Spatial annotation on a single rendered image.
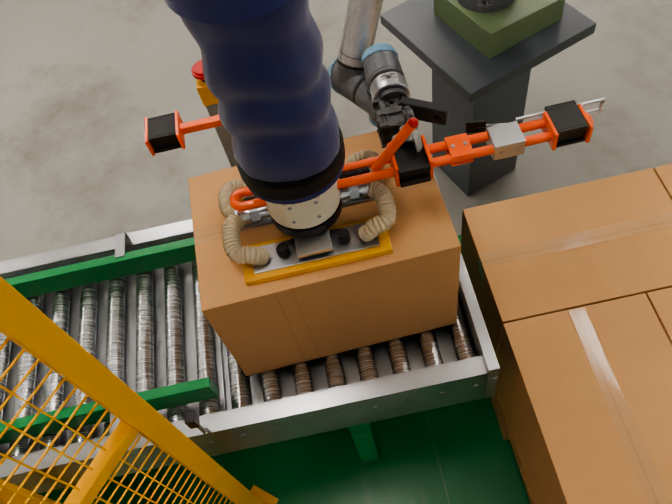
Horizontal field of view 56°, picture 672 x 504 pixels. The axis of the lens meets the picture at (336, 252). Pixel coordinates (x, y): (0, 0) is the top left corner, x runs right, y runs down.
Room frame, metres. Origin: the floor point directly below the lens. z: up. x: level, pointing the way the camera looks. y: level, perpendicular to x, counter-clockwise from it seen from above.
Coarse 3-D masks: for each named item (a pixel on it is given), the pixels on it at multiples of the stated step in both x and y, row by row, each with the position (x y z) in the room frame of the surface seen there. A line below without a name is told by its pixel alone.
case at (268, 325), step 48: (192, 192) 1.07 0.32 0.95; (432, 192) 0.89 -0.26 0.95; (240, 240) 0.89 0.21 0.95; (432, 240) 0.76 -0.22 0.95; (240, 288) 0.76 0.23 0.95; (288, 288) 0.73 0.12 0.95; (336, 288) 0.73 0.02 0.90; (384, 288) 0.72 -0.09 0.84; (432, 288) 0.72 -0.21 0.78; (240, 336) 0.73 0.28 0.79; (288, 336) 0.73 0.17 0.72; (336, 336) 0.73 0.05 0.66; (384, 336) 0.73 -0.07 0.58
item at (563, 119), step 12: (564, 108) 0.91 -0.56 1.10; (576, 108) 0.90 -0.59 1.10; (552, 120) 0.88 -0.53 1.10; (564, 120) 0.88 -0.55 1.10; (576, 120) 0.87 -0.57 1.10; (588, 120) 0.86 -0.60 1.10; (552, 132) 0.86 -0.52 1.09; (564, 132) 0.85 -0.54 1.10; (576, 132) 0.85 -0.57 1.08; (588, 132) 0.84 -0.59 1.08; (552, 144) 0.85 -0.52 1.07; (564, 144) 0.85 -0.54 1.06
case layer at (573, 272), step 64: (576, 192) 1.05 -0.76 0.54; (640, 192) 0.99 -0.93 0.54; (512, 256) 0.89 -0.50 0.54; (576, 256) 0.84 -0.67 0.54; (640, 256) 0.79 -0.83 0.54; (512, 320) 0.70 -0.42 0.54; (576, 320) 0.65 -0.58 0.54; (640, 320) 0.61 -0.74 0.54; (512, 384) 0.57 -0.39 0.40; (576, 384) 0.48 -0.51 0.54; (640, 384) 0.44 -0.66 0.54; (576, 448) 0.33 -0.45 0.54; (640, 448) 0.30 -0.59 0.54
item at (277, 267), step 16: (352, 224) 0.84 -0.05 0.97; (272, 240) 0.85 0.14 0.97; (288, 240) 0.84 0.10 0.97; (336, 240) 0.81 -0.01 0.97; (352, 240) 0.79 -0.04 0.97; (384, 240) 0.78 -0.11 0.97; (272, 256) 0.81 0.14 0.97; (288, 256) 0.80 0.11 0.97; (320, 256) 0.77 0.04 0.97; (336, 256) 0.77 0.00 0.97; (352, 256) 0.76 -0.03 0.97; (368, 256) 0.75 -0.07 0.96; (256, 272) 0.77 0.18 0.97; (272, 272) 0.77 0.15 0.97; (288, 272) 0.76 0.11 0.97; (304, 272) 0.76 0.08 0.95
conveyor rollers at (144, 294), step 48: (96, 288) 1.15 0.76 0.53; (144, 288) 1.10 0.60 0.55; (0, 336) 1.05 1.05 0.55; (144, 336) 0.93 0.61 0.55; (432, 336) 0.71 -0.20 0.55; (0, 384) 0.90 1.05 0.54; (48, 384) 0.85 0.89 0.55; (144, 384) 0.78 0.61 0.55; (240, 384) 0.71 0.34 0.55; (336, 384) 0.64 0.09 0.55
